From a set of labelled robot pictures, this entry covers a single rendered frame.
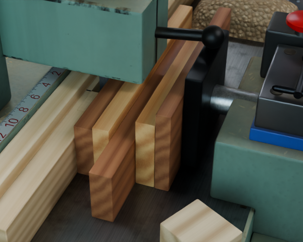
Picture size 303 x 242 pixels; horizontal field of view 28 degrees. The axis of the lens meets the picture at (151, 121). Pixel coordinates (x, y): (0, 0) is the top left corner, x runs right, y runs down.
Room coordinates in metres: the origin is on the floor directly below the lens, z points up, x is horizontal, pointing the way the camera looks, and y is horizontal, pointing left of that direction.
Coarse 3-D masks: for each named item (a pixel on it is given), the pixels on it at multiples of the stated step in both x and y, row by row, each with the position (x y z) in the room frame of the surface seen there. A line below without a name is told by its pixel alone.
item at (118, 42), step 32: (0, 0) 0.47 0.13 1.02; (32, 0) 0.46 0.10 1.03; (64, 0) 0.45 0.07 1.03; (96, 0) 0.45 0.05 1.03; (128, 0) 0.45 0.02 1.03; (160, 0) 0.47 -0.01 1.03; (0, 32) 0.47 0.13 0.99; (32, 32) 0.46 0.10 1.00; (64, 32) 0.45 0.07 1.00; (96, 32) 0.44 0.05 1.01; (128, 32) 0.43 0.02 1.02; (64, 64) 0.45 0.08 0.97; (96, 64) 0.44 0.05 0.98; (128, 64) 0.43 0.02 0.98
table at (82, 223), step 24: (240, 48) 0.61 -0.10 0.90; (240, 72) 0.56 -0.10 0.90; (192, 168) 0.40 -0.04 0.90; (72, 192) 0.37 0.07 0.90; (144, 192) 0.37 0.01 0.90; (168, 192) 0.37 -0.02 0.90; (192, 192) 0.37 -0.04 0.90; (48, 216) 0.34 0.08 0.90; (72, 216) 0.34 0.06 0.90; (120, 216) 0.34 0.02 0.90; (144, 216) 0.34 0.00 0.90; (168, 216) 0.34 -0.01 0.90; (240, 216) 0.34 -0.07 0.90; (48, 240) 0.31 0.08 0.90; (72, 240) 0.31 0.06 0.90; (96, 240) 0.31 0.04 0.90; (120, 240) 0.31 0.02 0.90; (144, 240) 0.31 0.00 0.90; (264, 240) 0.34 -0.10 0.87
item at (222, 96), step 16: (224, 32) 0.47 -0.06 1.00; (208, 48) 0.44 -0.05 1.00; (224, 48) 0.46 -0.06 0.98; (208, 64) 0.42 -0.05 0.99; (224, 64) 0.47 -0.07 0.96; (192, 80) 0.40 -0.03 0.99; (208, 80) 0.41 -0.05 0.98; (224, 80) 0.48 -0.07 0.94; (192, 96) 0.40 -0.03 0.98; (208, 96) 0.42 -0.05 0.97; (224, 96) 0.42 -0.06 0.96; (240, 96) 0.42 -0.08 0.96; (256, 96) 0.42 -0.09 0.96; (192, 112) 0.39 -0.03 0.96; (208, 112) 0.42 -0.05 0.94; (224, 112) 0.42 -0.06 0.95; (192, 128) 0.39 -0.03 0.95; (208, 128) 0.43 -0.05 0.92; (192, 144) 0.39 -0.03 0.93; (192, 160) 0.39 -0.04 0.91
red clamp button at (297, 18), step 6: (294, 12) 0.45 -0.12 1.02; (300, 12) 0.45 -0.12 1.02; (288, 18) 0.45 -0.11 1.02; (294, 18) 0.44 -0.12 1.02; (300, 18) 0.44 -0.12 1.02; (288, 24) 0.44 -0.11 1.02; (294, 24) 0.44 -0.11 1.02; (300, 24) 0.44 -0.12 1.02; (294, 30) 0.44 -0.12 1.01; (300, 30) 0.43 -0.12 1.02
